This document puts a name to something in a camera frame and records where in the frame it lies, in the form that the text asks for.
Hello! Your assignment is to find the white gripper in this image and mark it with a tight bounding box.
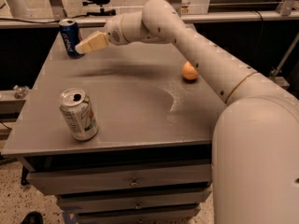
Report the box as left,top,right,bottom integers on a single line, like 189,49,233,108
75,15,128,54

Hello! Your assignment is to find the blue pepsi can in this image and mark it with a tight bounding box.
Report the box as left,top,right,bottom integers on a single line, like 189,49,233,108
59,19,82,59

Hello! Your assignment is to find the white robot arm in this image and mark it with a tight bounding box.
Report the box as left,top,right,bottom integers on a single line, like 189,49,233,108
76,0,299,224

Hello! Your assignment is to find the silver 7up can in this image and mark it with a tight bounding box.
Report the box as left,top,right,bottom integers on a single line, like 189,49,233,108
59,88,98,141

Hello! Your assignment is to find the orange fruit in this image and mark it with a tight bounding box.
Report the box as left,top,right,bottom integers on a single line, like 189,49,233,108
181,62,199,80

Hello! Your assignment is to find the crumpled foil object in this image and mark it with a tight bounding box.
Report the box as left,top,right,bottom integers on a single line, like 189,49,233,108
13,85,30,99

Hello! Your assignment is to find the grey drawer cabinet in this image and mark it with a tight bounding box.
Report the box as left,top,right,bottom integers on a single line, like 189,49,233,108
1,23,227,224

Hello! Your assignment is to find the top grey drawer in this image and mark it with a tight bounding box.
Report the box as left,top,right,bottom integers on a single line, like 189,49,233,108
27,163,211,195

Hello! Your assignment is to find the grey drawer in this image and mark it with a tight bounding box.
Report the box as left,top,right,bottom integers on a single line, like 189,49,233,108
58,187,211,213
27,163,211,195
75,204,199,224

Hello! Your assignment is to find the middle grey drawer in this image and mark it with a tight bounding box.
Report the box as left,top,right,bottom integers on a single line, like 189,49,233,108
58,187,211,213

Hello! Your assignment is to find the black shoe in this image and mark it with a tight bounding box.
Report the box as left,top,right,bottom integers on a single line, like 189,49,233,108
21,212,44,224

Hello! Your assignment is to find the bottom grey drawer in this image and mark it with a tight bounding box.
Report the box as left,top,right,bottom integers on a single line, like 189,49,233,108
75,204,199,224

